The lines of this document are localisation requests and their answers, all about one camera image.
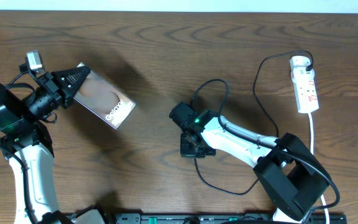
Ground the black charging cable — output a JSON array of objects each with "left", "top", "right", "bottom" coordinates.
[{"left": 193, "top": 50, "right": 314, "bottom": 196}]

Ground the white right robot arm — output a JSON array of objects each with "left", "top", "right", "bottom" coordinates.
[{"left": 169, "top": 102, "right": 331, "bottom": 222}]

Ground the white power strip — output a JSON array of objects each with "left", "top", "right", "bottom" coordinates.
[{"left": 291, "top": 67, "right": 319, "bottom": 114}]

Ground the white USB charger adapter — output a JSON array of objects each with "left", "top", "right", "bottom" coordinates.
[{"left": 290, "top": 55, "right": 313, "bottom": 71}]

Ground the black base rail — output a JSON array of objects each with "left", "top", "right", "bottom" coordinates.
[{"left": 63, "top": 203, "right": 347, "bottom": 224}]

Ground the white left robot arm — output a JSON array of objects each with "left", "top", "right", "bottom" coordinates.
[{"left": 0, "top": 65, "right": 91, "bottom": 223}]

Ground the smartphone with bronze back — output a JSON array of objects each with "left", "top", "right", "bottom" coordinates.
[{"left": 74, "top": 70, "right": 136, "bottom": 129}]

